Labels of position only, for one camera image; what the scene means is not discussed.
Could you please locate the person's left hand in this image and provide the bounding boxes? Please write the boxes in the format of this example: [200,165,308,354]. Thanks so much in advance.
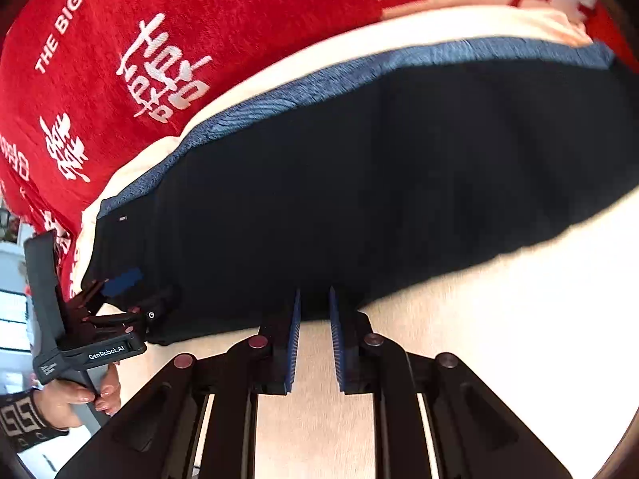
[32,363,121,430]

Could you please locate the cream seat cushion cover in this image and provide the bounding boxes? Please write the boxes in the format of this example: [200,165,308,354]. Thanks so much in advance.
[69,4,639,479]

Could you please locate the black pants with blue waistband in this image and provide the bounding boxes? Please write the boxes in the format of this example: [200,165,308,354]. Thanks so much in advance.
[83,38,638,345]

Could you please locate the patterned black white sleeve forearm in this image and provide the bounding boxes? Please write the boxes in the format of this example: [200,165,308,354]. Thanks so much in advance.
[0,388,69,454]

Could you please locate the red sofa cover white characters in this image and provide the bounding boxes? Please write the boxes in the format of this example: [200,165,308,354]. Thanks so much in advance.
[1,0,638,294]

